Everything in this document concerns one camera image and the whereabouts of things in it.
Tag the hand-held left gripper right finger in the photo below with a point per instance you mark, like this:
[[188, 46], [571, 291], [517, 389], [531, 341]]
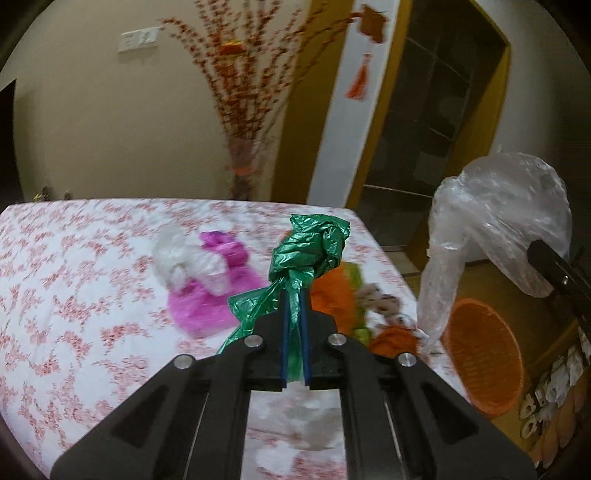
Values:
[[304, 344]]

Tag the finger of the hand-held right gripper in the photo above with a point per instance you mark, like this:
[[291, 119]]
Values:
[[554, 270]]

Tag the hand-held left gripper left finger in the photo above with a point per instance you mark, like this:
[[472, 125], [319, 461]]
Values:
[[284, 337]]

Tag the pink plastic bag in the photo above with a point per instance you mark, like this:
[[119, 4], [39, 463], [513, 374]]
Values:
[[198, 309]]

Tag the green plastic bag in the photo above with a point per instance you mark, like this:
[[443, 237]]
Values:
[[314, 249]]

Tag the clear plastic bag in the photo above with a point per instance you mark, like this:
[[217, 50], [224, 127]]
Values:
[[489, 198]]

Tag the orange plastic basket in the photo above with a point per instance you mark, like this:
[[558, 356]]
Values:
[[480, 350]]

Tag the white plastic bag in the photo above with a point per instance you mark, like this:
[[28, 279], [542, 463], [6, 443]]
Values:
[[175, 258]]

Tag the orange plastic wrapper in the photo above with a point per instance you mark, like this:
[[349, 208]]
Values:
[[330, 290]]

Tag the yellow-green wrapper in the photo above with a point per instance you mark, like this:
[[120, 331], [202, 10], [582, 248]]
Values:
[[354, 277]]

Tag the brown and white snack wrapper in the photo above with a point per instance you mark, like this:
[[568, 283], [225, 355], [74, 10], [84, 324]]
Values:
[[378, 302]]

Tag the crumpled orange wrapper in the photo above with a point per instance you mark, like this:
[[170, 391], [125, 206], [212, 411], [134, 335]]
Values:
[[392, 341]]

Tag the row of slippers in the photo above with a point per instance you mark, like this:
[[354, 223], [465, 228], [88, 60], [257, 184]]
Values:
[[558, 392]]

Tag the sliding glass door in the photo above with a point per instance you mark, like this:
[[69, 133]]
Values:
[[425, 115]]

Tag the red blossom branches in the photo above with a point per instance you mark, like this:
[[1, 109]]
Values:
[[240, 92]]

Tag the red tassel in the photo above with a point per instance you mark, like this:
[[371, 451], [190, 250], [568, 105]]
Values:
[[359, 83]]

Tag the gold hanging ornament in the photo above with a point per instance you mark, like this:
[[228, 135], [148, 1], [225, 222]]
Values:
[[371, 23]]

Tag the dark screen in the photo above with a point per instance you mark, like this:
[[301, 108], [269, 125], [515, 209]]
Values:
[[7, 138]]

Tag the white wall switch panel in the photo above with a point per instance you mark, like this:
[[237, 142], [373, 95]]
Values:
[[138, 40]]

